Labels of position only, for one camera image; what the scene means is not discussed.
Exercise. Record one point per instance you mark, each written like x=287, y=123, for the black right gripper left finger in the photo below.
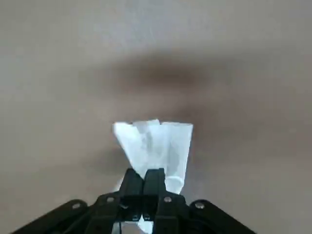
x=107, y=209

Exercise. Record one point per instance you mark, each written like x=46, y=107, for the white paper tissue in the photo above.
x=156, y=146

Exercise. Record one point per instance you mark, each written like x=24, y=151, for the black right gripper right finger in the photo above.
x=170, y=212

